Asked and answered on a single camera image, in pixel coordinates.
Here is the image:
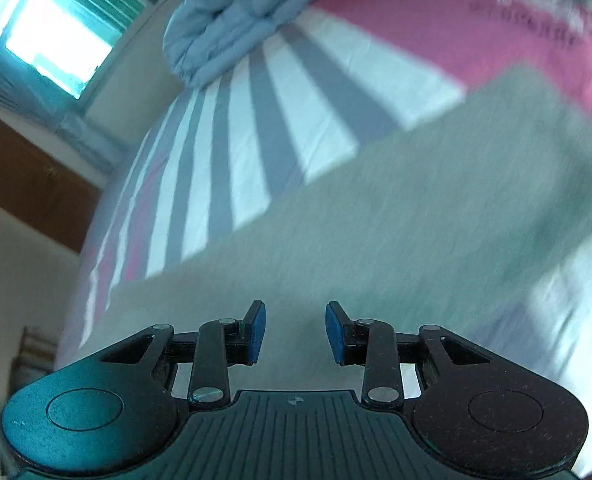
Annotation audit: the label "brown wooden door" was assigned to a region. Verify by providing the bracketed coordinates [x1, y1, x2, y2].
[0, 101, 102, 255]

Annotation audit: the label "striped bed sheet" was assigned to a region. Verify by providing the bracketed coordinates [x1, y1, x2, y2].
[56, 0, 592, 477]

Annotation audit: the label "window with green shutters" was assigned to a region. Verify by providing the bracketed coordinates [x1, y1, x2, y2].
[0, 0, 151, 102]

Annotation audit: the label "folded blue duvet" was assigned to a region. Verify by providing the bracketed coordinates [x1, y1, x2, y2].
[163, 0, 338, 89]

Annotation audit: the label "grey pants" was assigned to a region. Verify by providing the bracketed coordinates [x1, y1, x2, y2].
[93, 62, 592, 398]

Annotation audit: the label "grey-blue curtain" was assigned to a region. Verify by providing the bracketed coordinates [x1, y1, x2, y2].
[0, 35, 129, 171]

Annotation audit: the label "small wooden chair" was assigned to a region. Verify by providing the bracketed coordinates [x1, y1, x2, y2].
[10, 326, 59, 377]

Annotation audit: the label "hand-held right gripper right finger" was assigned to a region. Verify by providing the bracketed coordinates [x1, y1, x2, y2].
[325, 301, 494, 408]

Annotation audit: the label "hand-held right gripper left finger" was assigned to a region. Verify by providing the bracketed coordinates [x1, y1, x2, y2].
[101, 301, 267, 408]

